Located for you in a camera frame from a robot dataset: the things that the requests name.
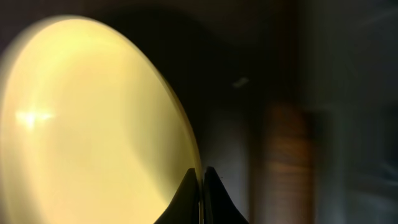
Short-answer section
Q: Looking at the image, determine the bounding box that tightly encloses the yellow round plate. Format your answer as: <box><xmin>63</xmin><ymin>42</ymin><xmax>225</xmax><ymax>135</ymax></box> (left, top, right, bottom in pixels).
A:
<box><xmin>1</xmin><ymin>16</ymin><xmax>201</xmax><ymax>223</ymax></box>

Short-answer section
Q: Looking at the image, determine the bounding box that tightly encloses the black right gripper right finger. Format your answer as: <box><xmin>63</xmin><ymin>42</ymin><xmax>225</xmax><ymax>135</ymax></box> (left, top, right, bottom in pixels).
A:
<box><xmin>203</xmin><ymin>167</ymin><xmax>249</xmax><ymax>224</ymax></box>

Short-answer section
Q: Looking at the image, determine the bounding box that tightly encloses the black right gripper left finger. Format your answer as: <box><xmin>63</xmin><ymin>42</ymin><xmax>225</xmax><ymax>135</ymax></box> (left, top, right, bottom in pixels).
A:
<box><xmin>155</xmin><ymin>168</ymin><xmax>200</xmax><ymax>224</ymax></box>

